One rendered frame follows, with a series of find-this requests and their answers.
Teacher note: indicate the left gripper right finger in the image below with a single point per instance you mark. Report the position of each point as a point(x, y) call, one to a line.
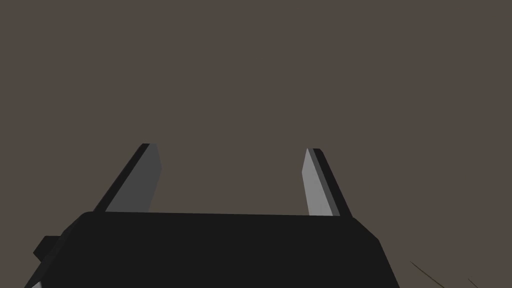
point(322, 188)

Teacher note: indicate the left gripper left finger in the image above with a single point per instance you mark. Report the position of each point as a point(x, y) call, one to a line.
point(134, 184)

